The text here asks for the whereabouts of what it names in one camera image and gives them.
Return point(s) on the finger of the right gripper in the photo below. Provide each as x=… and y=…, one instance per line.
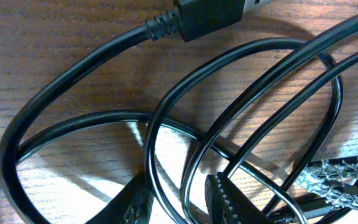
x=330, y=179

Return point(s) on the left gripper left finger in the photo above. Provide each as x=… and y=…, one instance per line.
x=132, y=205

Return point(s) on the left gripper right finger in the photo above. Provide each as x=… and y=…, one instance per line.
x=228, y=205

